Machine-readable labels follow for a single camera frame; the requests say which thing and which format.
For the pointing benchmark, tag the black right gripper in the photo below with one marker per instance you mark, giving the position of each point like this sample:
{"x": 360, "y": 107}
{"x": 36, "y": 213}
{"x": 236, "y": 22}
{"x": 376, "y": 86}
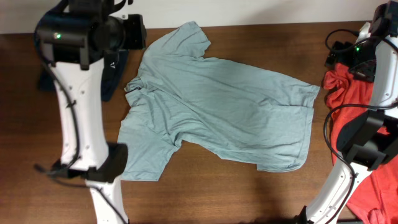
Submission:
{"x": 366, "y": 74}

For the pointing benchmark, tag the light teal t-shirt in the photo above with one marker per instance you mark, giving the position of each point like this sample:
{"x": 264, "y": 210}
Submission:
{"x": 238, "y": 112}

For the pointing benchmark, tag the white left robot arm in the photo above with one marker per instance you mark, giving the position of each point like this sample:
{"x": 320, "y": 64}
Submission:
{"x": 71, "y": 41}

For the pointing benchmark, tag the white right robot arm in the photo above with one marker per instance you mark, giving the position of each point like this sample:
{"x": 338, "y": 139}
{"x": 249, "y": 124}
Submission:
{"x": 370, "y": 140}

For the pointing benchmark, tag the red printed t-shirt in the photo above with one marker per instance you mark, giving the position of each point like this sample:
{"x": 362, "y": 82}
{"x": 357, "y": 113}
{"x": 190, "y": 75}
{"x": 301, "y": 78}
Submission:
{"x": 375, "y": 199}

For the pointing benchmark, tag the folded dark navy garment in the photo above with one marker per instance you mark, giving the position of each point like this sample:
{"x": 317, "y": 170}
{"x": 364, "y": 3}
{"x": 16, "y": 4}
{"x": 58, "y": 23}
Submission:
{"x": 114, "y": 65}

